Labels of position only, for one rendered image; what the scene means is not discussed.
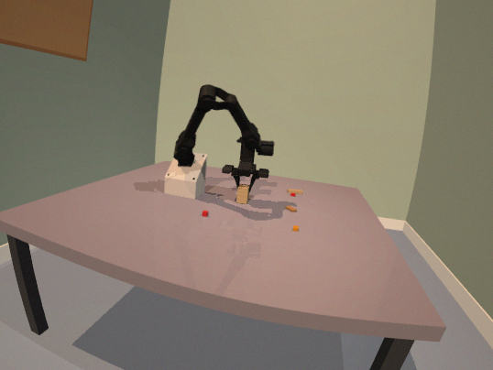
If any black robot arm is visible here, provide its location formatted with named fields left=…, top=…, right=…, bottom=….
left=174, top=84, right=275, bottom=177

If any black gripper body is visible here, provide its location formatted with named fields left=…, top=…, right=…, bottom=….
left=222, top=154, right=269, bottom=178

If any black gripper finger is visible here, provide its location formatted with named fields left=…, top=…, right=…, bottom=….
left=249, top=176, right=259, bottom=192
left=231, top=174, right=240, bottom=187

